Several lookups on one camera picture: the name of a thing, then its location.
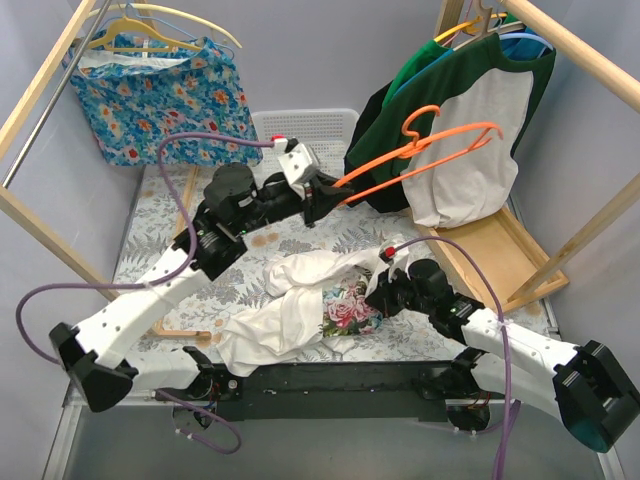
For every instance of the blue floral garment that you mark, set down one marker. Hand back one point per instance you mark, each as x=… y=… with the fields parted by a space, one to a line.
x=185 y=106

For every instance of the cream plastic hanger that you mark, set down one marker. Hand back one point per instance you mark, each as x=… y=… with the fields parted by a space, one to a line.
x=144 y=11

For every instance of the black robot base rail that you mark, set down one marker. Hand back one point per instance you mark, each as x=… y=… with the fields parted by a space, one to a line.
x=405 y=389

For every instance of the yellow right hanger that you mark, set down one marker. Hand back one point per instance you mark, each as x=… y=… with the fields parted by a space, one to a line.
x=469 y=27

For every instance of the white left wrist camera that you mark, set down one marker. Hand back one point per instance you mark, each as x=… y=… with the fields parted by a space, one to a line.
x=298 y=163

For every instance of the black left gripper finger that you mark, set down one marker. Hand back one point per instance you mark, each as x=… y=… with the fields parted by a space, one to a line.
x=319 y=205
x=327 y=184

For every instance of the bright green t-shirt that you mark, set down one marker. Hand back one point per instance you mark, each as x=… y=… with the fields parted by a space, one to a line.
x=421 y=59

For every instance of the black t-shirt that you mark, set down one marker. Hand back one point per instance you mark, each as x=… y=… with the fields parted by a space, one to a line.
x=376 y=133

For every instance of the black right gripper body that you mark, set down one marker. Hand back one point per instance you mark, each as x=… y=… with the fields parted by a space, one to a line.
x=382 y=296

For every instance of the right wooden rack base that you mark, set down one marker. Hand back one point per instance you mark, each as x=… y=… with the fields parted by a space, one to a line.
x=502 y=250

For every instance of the green and grey raglan shirt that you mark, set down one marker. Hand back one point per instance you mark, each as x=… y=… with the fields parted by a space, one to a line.
x=477 y=103

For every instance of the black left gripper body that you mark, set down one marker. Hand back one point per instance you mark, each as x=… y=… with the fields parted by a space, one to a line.
x=310 y=203

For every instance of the white perforated plastic basket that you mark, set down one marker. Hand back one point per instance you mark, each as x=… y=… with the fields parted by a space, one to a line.
x=328 y=132

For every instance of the yellow plastic hanger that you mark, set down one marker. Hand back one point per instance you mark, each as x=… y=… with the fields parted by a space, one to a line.
x=126 y=25

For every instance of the white floral print t-shirt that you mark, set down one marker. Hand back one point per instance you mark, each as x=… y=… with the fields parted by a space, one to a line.
x=319 y=298

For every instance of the wooden clothes rack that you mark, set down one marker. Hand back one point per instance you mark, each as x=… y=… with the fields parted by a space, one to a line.
x=579 y=185
x=64 y=179

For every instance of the floral patterned table mat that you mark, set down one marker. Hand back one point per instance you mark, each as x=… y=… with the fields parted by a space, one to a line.
x=405 y=337

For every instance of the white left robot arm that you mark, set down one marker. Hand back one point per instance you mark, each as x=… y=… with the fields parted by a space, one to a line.
x=97 y=352

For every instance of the thin blue wire hanger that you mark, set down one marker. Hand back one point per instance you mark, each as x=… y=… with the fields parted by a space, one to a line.
x=133 y=35

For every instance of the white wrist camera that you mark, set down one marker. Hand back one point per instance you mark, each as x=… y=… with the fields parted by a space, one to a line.
x=298 y=163
x=393 y=259

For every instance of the beige wooden hanger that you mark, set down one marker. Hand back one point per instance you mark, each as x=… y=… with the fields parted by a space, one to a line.
x=485 y=27

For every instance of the light blue hanger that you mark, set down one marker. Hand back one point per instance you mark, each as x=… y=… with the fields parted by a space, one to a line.
x=525 y=37

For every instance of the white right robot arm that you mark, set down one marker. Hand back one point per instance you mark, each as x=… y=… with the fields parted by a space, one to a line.
x=584 y=387

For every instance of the left wooden clothes rack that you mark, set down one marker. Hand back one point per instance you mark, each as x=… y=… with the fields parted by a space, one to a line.
x=64 y=179

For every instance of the right wooden clothes rack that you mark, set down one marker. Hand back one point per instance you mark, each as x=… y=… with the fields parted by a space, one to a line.
x=579 y=185

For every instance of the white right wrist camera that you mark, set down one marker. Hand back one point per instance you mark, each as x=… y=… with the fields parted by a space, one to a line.
x=393 y=259

